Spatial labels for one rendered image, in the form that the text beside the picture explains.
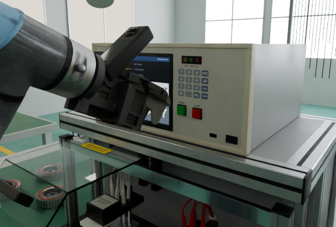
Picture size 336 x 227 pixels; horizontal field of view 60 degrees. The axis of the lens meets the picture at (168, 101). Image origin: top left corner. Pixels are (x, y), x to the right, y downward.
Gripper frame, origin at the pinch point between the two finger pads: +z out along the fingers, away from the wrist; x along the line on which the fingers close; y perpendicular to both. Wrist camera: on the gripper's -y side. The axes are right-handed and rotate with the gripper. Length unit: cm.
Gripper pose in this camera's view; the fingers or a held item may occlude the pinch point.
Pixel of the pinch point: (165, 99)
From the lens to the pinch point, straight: 56.5
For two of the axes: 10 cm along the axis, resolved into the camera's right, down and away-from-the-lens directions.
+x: 7.9, 1.2, -6.0
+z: 5.6, 2.7, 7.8
